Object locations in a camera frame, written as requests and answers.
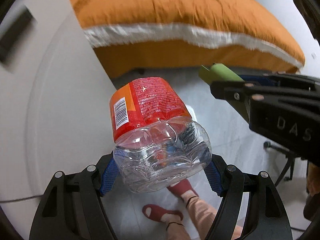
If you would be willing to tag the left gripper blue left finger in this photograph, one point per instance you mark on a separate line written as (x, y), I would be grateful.
(71, 206)

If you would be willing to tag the black tripod stand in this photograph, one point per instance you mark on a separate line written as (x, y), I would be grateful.
(285, 161)

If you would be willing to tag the orange bed with white trim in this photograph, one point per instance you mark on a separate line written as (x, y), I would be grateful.
(132, 34)

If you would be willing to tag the clear bottle with red label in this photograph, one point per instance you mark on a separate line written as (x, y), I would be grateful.
(157, 143)

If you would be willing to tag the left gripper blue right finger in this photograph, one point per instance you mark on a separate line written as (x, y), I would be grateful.
(266, 217)

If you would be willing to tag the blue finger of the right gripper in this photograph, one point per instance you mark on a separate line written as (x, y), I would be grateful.
(255, 78)

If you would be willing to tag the green sponge block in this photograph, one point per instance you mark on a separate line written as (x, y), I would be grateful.
(218, 73)

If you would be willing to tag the white square trash bin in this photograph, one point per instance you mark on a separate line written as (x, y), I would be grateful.
(191, 112)

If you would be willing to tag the white bedside cabinet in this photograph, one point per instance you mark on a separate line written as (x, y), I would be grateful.
(54, 107)

